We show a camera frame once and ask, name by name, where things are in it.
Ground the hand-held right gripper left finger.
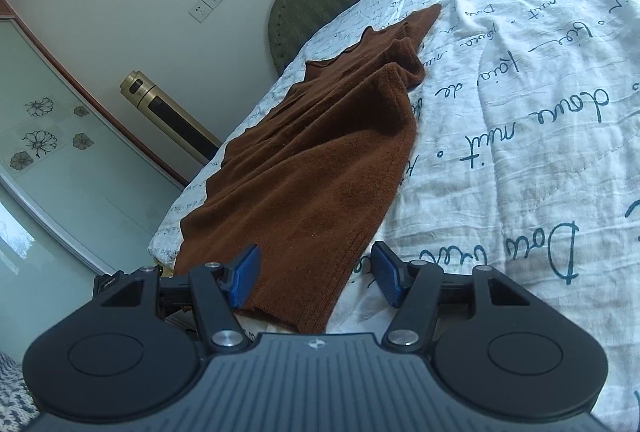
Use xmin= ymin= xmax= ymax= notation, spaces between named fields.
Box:
xmin=101 ymin=243 xmax=263 ymax=356

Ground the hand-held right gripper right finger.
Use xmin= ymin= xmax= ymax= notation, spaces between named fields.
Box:
xmin=371 ymin=241 xmax=539 ymax=354

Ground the brown knit sweater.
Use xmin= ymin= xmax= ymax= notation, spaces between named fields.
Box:
xmin=175 ymin=3 xmax=443 ymax=336

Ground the floral glass sliding door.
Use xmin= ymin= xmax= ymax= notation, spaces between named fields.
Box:
xmin=0 ymin=0 xmax=189 ymax=279

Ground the white script-printed quilt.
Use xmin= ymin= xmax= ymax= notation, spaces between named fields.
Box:
xmin=149 ymin=0 xmax=640 ymax=432

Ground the gold tower fan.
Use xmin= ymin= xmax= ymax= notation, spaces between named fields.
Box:
xmin=119 ymin=70 xmax=224 ymax=164

